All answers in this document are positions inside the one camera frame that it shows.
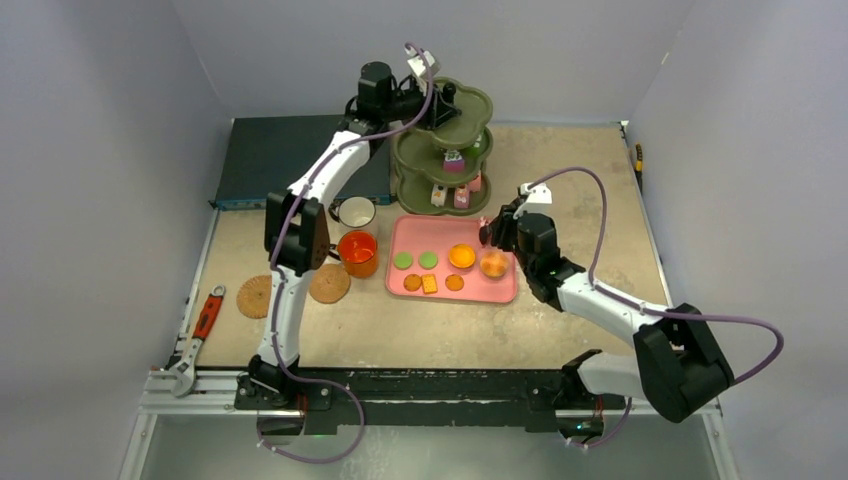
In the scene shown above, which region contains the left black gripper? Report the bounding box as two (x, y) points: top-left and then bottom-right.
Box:
(382, 79), (461, 132)

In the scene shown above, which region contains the orange bun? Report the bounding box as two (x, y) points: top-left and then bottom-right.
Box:
(479, 250), (512, 279)

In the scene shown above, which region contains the green cake slice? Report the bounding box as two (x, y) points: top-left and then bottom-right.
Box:
(462, 134), (485, 159)

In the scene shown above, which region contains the purple cake slice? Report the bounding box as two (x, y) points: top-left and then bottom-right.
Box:
(442, 150), (465, 173)

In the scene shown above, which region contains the green three-tier stand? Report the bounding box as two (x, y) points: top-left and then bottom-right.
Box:
(390, 77), (494, 216)

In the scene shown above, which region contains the orange egg tart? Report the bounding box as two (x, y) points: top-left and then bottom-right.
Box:
(448, 244), (476, 269)

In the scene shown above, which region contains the pink strawberry roll cake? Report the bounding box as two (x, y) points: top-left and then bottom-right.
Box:
(453, 185), (470, 210)

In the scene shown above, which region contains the orange cookie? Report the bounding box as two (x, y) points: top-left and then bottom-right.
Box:
(445, 274), (465, 292)
(403, 274), (422, 292)

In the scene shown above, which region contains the white roll cake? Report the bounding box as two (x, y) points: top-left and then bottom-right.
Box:
(430, 184), (448, 208)

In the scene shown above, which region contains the pink serving tray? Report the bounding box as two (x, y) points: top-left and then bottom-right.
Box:
(385, 215), (518, 304)

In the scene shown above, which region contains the green macaron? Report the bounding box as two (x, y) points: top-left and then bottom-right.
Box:
(392, 251), (414, 270)
(418, 251), (439, 270)

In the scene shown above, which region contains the square yellow cracker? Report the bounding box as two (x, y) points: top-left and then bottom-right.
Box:
(421, 274), (439, 295)

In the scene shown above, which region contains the orange translucent cup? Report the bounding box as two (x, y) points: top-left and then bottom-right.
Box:
(336, 230), (379, 279)

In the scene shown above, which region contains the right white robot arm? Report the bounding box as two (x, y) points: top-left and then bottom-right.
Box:
(479, 202), (736, 423)

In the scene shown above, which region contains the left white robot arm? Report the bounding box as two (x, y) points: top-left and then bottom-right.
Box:
(247, 52), (460, 409)

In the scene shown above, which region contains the white ribbed cup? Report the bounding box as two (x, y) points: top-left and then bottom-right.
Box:
(328, 197), (379, 237)

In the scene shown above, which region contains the yellow black tool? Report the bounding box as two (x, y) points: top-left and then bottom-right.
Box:
(634, 143), (644, 190)

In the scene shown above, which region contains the woven coaster right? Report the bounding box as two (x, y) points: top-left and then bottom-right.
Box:
(309, 264), (351, 304)

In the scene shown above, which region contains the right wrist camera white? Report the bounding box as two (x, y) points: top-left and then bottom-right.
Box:
(518, 182), (553, 210)

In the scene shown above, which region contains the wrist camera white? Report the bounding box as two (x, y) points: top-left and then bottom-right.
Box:
(518, 182), (553, 210)
(405, 47), (441, 83)

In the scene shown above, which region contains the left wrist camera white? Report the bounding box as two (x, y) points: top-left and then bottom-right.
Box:
(405, 47), (441, 83)

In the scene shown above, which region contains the dark network switch box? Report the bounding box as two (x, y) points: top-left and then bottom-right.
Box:
(210, 115), (392, 210)

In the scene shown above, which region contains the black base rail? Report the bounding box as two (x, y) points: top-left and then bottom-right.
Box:
(234, 366), (625, 435)

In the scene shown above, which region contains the red handled tool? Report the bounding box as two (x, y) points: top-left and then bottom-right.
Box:
(168, 285), (226, 398)

